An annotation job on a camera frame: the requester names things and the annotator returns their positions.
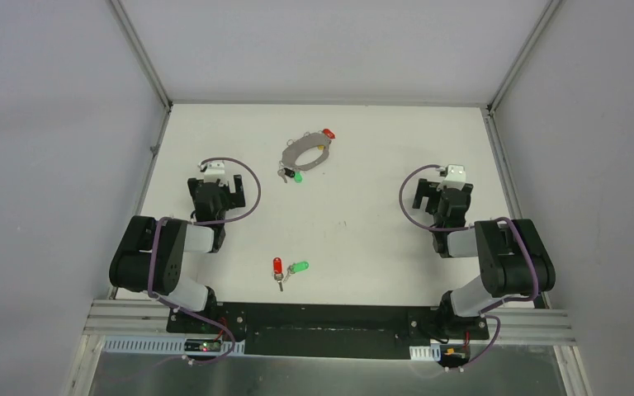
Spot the metal keyring plate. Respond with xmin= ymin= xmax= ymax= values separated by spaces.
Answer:
xmin=280 ymin=133 xmax=332 ymax=171

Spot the green tag key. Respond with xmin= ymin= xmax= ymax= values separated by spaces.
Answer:
xmin=283 ymin=261 xmax=310 ymax=282

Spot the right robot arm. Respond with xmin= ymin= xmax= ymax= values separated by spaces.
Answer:
xmin=412 ymin=178 xmax=556 ymax=341

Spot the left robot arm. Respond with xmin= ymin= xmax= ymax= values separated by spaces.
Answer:
xmin=109 ymin=175 xmax=246 ymax=334

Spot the red tag key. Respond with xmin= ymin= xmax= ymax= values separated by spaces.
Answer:
xmin=272 ymin=257 xmax=284 ymax=292

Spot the red tag on plate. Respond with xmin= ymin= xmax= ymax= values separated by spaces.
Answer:
xmin=322 ymin=129 xmax=335 ymax=139

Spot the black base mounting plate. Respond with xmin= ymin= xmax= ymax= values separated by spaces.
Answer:
xmin=166 ymin=301 xmax=491 ymax=361

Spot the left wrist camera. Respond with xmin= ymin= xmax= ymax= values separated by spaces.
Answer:
xmin=198 ymin=160 xmax=225 ymax=178

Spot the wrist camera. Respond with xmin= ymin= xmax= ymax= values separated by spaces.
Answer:
xmin=442 ymin=164 xmax=466 ymax=189
xmin=198 ymin=160 xmax=225 ymax=178

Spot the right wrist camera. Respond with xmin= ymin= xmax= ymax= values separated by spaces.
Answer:
xmin=442 ymin=164 xmax=466 ymax=189

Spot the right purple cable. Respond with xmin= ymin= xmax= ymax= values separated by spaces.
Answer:
xmin=398 ymin=163 xmax=449 ymax=233

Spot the aluminium front rail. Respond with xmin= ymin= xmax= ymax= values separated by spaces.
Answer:
xmin=83 ymin=299 xmax=577 ymax=347

